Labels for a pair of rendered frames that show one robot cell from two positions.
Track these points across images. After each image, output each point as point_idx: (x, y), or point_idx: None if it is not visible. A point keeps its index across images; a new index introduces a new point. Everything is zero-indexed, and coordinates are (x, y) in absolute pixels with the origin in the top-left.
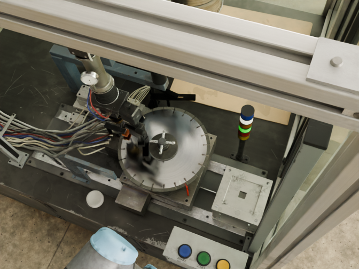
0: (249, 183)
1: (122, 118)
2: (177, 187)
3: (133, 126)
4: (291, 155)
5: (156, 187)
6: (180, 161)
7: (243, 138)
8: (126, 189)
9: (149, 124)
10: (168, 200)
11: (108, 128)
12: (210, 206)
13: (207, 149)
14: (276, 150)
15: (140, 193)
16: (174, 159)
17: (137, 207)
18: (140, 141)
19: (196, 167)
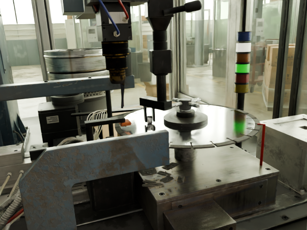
0: (293, 122)
1: (152, 10)
2: (256, 128)
3: (164, 35)
4: (298, 72)
5: (235, 138)
6: (221, 118)
7: (247, 87)
8: (177, 214)
9: (143, 117)
10: (247, 188)
11: (95, 122)
12: (282, 190)
13: (228, 107)
14: (254, 139)
15: (202, 206)
16: (212, 120)
17: (223, 221)
18: (164, 95)
19: (243, 116)
